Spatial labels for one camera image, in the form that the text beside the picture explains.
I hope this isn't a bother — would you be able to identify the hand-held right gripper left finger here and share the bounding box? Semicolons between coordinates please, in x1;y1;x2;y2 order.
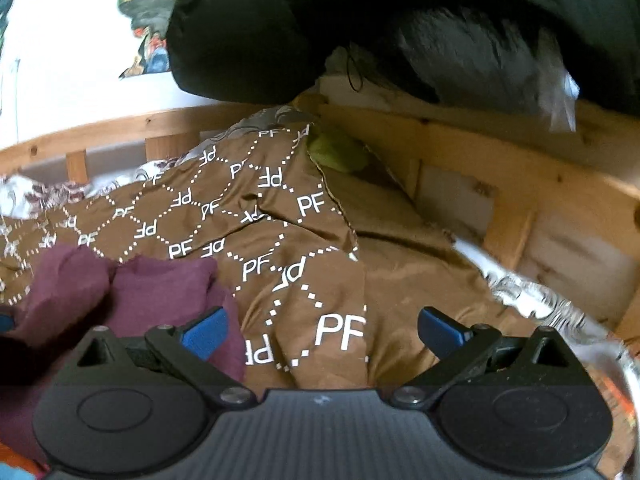
75;305;258;409

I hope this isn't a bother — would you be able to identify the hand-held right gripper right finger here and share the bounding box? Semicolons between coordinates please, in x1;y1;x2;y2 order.
390;305;573;409

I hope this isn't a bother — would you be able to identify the maroon long-sleeved sweater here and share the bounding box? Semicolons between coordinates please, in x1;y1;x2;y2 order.
0;245;247;466

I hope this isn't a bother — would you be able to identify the brown printed blanket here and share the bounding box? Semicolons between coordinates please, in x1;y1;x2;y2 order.
0;122;551;392

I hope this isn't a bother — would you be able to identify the colourful patterned cloth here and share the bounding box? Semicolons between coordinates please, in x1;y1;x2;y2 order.
0;437;48;480

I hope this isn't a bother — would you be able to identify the green cloth item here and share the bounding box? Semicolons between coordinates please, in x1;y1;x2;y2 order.
307;130;372;176

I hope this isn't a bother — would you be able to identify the black puffy jacket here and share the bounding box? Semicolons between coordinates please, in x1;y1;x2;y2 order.
166;0;640;134

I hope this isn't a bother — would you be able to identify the dark colourful wall poster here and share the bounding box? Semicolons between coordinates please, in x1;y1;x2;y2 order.
117;0;202;81

